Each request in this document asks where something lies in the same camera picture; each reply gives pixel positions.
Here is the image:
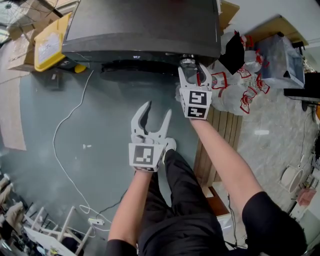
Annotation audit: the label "brown cardboard floor sheet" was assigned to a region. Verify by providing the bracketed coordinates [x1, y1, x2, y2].
[0, 71, 28, 152]

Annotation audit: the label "black cable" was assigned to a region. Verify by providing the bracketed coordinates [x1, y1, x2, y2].
[95, 188, 129, 220]

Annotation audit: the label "clear plastic storage box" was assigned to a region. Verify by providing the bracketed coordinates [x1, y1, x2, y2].
[256, 33, 306, 89]

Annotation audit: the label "flat cardboard piece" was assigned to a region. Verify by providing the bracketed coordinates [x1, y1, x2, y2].
[219, 0, 241, 31]

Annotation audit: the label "yellow plastic bin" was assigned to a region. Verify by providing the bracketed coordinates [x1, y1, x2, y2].
[33, 11, 88, 74]

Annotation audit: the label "pink cloth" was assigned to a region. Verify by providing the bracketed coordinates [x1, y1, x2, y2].
[296, 187, 318, 207]

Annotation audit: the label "black table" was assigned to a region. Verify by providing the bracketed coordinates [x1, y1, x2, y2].
[283, 71, 320, 113]

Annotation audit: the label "wooden shelf board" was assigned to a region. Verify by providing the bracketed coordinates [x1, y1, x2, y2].
[243, 14, 310, 47]

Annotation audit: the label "white drying rack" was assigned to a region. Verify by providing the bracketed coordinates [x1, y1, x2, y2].
[22, 205, 94, 256]

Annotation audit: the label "person's white shoe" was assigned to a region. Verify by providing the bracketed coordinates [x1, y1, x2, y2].
[162, 137, 178, 165]

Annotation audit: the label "person's right forearm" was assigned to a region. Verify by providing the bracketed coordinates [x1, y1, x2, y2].
[189, 118, 265, 216]

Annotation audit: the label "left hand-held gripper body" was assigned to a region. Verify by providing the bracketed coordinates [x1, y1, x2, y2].
[128, 129, 168, 173]

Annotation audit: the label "pile of clear water bottles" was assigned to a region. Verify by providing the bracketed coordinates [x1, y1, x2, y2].
[174, 31, 271, 116]

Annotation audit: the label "person's black trousers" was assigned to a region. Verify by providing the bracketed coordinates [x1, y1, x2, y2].
[136, 148, 229, 256]

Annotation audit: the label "white power cable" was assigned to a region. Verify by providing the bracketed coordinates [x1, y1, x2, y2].
[52, 69, 113, 239]

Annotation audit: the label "person's left forearm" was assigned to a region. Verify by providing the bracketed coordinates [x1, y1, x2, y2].
[107, 170, 154, 248]

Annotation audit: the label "brown wooden box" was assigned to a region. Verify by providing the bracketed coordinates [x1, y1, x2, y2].
[201, 185, 231, 217]

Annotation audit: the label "person's black shirt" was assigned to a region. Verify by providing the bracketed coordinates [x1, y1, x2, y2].
[105, 190, 309, 256]

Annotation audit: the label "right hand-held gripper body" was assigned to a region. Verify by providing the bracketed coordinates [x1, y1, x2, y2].
[179, 84, 213, 121]

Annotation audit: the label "stack of cardboard boxes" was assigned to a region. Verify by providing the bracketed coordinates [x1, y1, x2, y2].
[6, 0, 79, 73]

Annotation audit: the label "black cloth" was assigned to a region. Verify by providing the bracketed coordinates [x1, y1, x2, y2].
[218, 30, 246, 76]

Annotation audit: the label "wooden slatted bench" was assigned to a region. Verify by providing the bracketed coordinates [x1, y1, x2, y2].
[193, 105, 244, 189]

